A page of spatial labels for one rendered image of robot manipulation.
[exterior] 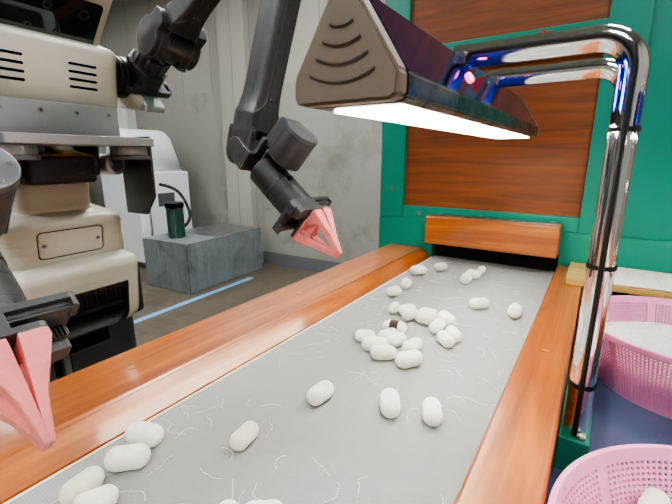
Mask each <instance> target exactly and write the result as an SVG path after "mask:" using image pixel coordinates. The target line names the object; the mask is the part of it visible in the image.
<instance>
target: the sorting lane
mask: <svg viewBox="0 0 672 504"><path fill-rule="evenodd" d="M441 262H445V263H446V264H447V269H446V270H443V271H435V270H434V265H435V264H436V263H441ZM417 265H423V266H425V267H426V269H427V271H426V273H425V274H424V275H412V274H411V273H410V269H409V270H407V271H405V272H404V273H402V274H400V275H398V276H397V277H395V278H393V279H391V280H390V281H388V282H386V283H385V284H383V285H381V286H379V287H378V288H376V289H374V290H372V291H371V292H369V293H367V294H365V295H364V296H362V297H360V298H359V299H357V300H355V301H353V302H352V303H350V304H348V305H346V306H345V307H343V308H341V309H339V310H338V311H336V312H334V313H333V314H331V315H329V316H327V317H326V318H324V319H322V320H320V321H319V322H317V323H315V324H313V325H312V326H310V327H308V328H306V329H305V330H303V331H301V332H300V333H298V334H296V335H294V336H293V337H291V338H289V339H287V340H286V341H284V342H282V343H280V344H279V345H277V346H275V347H274V348H272V349H270V350H268V351H267V352H265V353H263V354H261V355H260V356H258V357H256V358H254V359H253V360H251V361H249V362H248V363H246V364H244V365H242V366H241V367H239V368H237V369H235V370H234V371H232V372H230V373H228V374H227V375H225V376H223V377H221V378H220V379H218V380H216V381H215V382H213V383H211V384H209V385H208V386H206V387H204V388H202V389H201V390H199V391H197V392H195V393H194V394H192V395H190V396H189V397H187V398H185V399H183V400H182V401H180V402H178V403H176V404H175V405H173V406H171V407H169V408H168V409H166V410H164V411H163V412H161V413H159V414H157V415H156V416H154V417H152V418H150V419H149V420H147V421H146V422H151V423H157V424H159V425H161V426H162V428H163V430H164V437H163V440H162V441H161V443H160V444H158V445H157V446H155V447H153V448H150V450H151V457H150V460H149V462H148V463H147V464H146V465H145V466H144V467H142V468H140V469H136V470H127V471H121V472H110V471H108V470H107V469H106V468H105V465H104V459H105V456H106V454H107V453H108V451H109V450H110V449H112V448H113V447H116V446H120V445H130V443H128V442H127V440H126V438H125V433H124V434H123V435H121V436H119V437H117V438H116V439H114V440H112V441H110V442H109V443H107V444H105V445H104V446H102V447H100V448H98V449H97V450H95V451H93V452H91V453H90V454H88V455H86V456H84V457H83V458H81V459H79V460H78V461H76V462H74V463H72V464H71V465H69V466H67V467H65V468H64V469H62V470H60V471H58V472H57V473H55V474H53V475H52V476H50V477H48V478H46V479H45V480H43V481H41V482H39V483H38V484H36V485H34V486H32V487H31V488H29V489H27V490H25V491H24V492H22V493H20V494H19V495H17V496H15V497H13V498H12V499H10V500H8V501H6V502H5V503H3V504H62V503H61V502H60V501H59V492H60V490H61V488H62V486H63V485H64V484H65V483H66V482H68V481H69V480H70V479H72V478H73V477H75V476H76V475H78V474H79V473H80V472H82V471H83V470H85V469H86V468H88V467H91V466H99V467H101V468H102V469H103V470H104V473H105V478H104V481H103V483H102V485H101V486H103V485H106V484H113V485H115V486H116V487H117V488H118V490H119V498H118V501H117V502H116V504H220V503H221V502H222V501H224V500H227V499H232V500H235V501H236V502H237V503H238V504H247V503H248V502H249V501H252V500H270V499H277V500H279V501H280V502H281V503H282V504H454V502H455V500H456V497H457V495H458V493H459V491H460V488H461V486H462V484H463V481H464V479H465V477H466V474H467V472H468V470H469V468H470V465H471V463H472V461H473V458H474V456H475V454H476V452H477V449H478V447H479V445H480V442H481V440H482V438H483V435H484V433H485V431H486V429H487V426H488V424H489V422H490V419H491V417H492V415H493V413H494V410H495V408H496V406H497V403H498V401H499V399H500V396H501V394H502V392H503V390H504V387H505V385H506V383H507V380H508V378H509V376H510V374H511V371H512V369H513V367H514V364H515V362H516V360H517V357H518V355H519V353H520V351H521V348H522V346H523V344H524V341H525V339H526V337H527V335H528V332H529V330H530V328H531V325H532V323H533V321H534V318H535V316H536V314H537V312H538V309H539V307H540V305H541V302H542V300H543V298H544V296H545V293H546V291H547V289H548V286H549V284H550V282H551V279H552V277H553V274H546V273H539V272H532V271H525V270H518V269H511V268H504V267H497V266H490V265H483V264H476V263H468V262H461V261H454V260H447V259H440V258H433V257H430V258H428V259H426V260H424V261H423V262H421V263H419V264H417ZM482 265H483V266H485V267H486V272H485V273H484V274H481V277H480V278H479V279H474V278H472V280H471V281H470V283H468V284H463V283H462V282H461V281H460V277H461V276H462V275H463V274H464V273H465V272H466V271H467V270H468V269H473V270H477V268H478V267H479V266H482ZM404 278H409V279H410V280H411V286H410V288H409V289H403V288H402V287H401V282H402V280H403V279H404ZM393 286H399V287H400V288H401V289H402V292H401V294H400V295H398V296H393V297H389V296H387V295H386V289H387V288H389V287H393ZM472 298H487V299H488V300H489V303H490V304H489V307H488V308H486V309H472V308H471V307H470V305H469V302H470V300H471V299H472ZM394 301H396V302H398V303H399V304H400V306H401V305H404V304H414V305H415V307H416V309H417V310H418V311H419V309H420V308H422V307H426V308H431V309H435V310H436V311H437V312H438V313H439V312H440V311H442V310H445V311H448V312H449V313H450V314H452V315H453V316H454V317H455V318H456V325H455V327H456V328H457V329H458V330H459V331H460V332H461V333H462V340H461V341H460V342H457V343H455V344H454V346H453V347H451V348H445V347H444V346H443V345H442V344H441V343H440V342H439V341H438V340H437V334H436V335H435V334H432V333H431V332H430V331H429V325H425V324H420V323H418V322H417V321H416V320H415V319H413V320H411V321H404V320H403V319H402V315H401V314H400V313H399V311H397V313H395V314H391V313H389V311H388V307H389V305H390V304H391V303H392V302H394ZM512 303H518V304H520V305H521V306H522V312H521V315H520V317H518V318H516V319H513V318H510V317H509V316H508V314H507V310H508V308H509V306H510V305H511V304H512ZM388 319H393V320H398V321H402V322H404V323H405V324H406V326H407V332H406V333H405V335H406V338H407V341H408V340H410V339H411V338H414V337H417V338H419V339H421V340H422V342H423V347H422V349H421V350H420V352H421V353H422V355H423V361H422V363H421V364H420V365H418V366H415V367H410V368H406V369H402V368H400V367H398V366H397V364H396V362H395V358H394V359H392V360H375V359H373V358H372V357H371V355H370V351H366V350H364V349H363V347H362V344H361V343H362V342H358V341H357V340H356V339H355V337H354V334H355V332H356V331H357V330H372V331H374V332H375V334H376V336H377V337H378V333H379V332H380V331H381V330H384V329H383V323H384V322H385V321H386V320H388ZM322 380H328V381H330V382H331V383H332V384H333V386H334V393H333V395H332V396H331V397H330V398H329V399H327V400H326V401H324V402H323V403H322V404H320V405H318V406H313V405H311V404H310V403H309V402H308V400H307V391H308V390H309V389H310V388H311V387H312V386H314V385H315V384H317V383H319V382H320V381H322ZM386 388H393V389H395V390H396V391H397V392H398V394H399V397H400V407H401V410H400V413H399V415H398V416H397V417H395V418H392V419H390V418H386V417H385V416H384V415H383V414H382V413H381V410H380V394H381V392H382V391H383V390H384V389H386ZM427 397H435V398H437V399H438V400H439V402H440V404H441V409H442V414H443V420H442V422H441V424H440V425H438V426H435V427H432V426H429V425H428V424H426V423H425V421H424V419H423V411H422V403H423V401H424V399H425V398H427ZM247 421H254V422H255V423H257V425H258V427H259V434H258V436H257V437H256V438H255V439H254V440H253V441H252V442H251V443H250V444H249V445H248V447H247V448H246V449H244V450H242V451H236V450H234V449H233V448H232V447H231V445H230V438H231V435H232V434H233V433H234V432H235V431H236V430H237V429H239V428H240V427H241V426H242V425H243V424H244V423H245V422H247Z"/></svg>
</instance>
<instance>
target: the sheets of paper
mask: <svg viewBox="0 0 672 504"><path fill-rule="evenodd" d="M613 285H621V286H628V287H636V288H644V289H652V290H659V291H667V292H672V274H669V273H661V272H654V271H646V270H638V269H631V268H623V267H618V268H617V271H615V277H614V283H613Z"/></svg>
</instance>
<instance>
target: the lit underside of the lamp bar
mask: <svg viewBox="0 0 672 504"><path fill-rule="evenodd" d="M335 113H337V114H343V115H350V116H356V117H362V118H368V119H375V120H381V121H387V122H393V123H400V124H406V125H412V126H418V127H425V128H431V129H437V130H444V131H450V132H456V133H462V134H469V135H475V136H481V137H487V138H494V139H510V138H529V137H527V136H523V135H519V134H515V133H511V132H507V131H503V130H499V129H495V128H491V127H487V126H483V125H479V124H475V123H471V122H467V121H463V120H459V119H455V118H451V117H447V116H443V115H439V114H435V113H431V112H427V111H423V110H419V109H415V108H411V107H407V106H394V107H380V108H367V109H353V110H340V111H335Z"/></svg>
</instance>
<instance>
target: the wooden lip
mask: <svg viewBox="0 0 672 504"><path fill-rule="evenodd" d="M562 227H563V224H561V223H553V222H540V221H528V220H515V219H502V218H490V217H477V216H465V215H452V214H440V213H434V214H431V215H428V216H426V222H425V241H424V242H425V243H431V244H439V245H447V246H455V247H463V248H472V249H480V250H488V251H496V252H504V253H512V254H520V255H529V256H537V257H545V258H553V259H556V258H557V256H558V254H559V249H560V242H561V235H562Z"/></svg>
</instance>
